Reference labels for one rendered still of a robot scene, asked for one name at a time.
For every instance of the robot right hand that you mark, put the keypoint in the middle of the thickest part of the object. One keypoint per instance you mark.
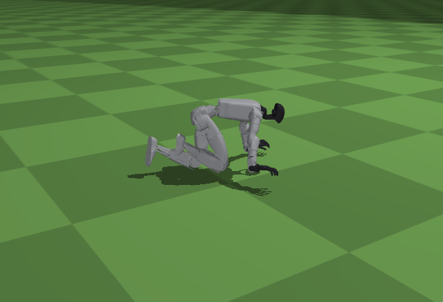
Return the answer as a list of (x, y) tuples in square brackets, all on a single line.
[(257, 168)]

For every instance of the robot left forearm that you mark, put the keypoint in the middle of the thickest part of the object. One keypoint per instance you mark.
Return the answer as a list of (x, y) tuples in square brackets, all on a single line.
[(244, 140)]

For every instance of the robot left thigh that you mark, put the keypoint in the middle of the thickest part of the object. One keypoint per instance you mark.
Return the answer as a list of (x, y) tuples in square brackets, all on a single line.
[(200, 142)]

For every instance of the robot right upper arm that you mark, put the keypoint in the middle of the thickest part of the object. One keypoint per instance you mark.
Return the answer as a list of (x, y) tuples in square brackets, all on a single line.
[(255, 118)]

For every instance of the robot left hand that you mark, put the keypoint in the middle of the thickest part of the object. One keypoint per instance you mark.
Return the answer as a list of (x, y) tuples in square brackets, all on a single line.
[(262, 143)]

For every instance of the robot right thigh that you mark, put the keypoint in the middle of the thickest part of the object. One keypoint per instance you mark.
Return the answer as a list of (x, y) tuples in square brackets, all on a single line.
[(214, 137)]

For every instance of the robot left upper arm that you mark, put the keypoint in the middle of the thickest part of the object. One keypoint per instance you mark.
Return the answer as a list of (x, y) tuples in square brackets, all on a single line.
[(243, 127)]

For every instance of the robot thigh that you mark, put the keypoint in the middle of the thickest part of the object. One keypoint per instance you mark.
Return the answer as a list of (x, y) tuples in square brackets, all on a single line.
[(214, 137), (200, 142)]

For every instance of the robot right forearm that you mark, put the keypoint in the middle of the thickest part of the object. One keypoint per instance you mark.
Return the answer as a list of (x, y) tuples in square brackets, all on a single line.
[(252, 152)]

